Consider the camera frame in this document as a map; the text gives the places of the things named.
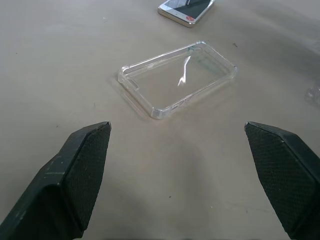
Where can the clear plastic phone case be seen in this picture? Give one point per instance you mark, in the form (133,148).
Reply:
(175,82)

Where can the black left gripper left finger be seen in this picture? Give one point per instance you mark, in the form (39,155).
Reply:
(62,185)

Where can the crumpled clear plastic wrap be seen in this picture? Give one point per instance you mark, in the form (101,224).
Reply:
(314,93)

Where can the white and gold smartphone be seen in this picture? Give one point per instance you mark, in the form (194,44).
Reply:
(186,11)

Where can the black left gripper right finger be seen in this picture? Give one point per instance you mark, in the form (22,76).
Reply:
(282,175)

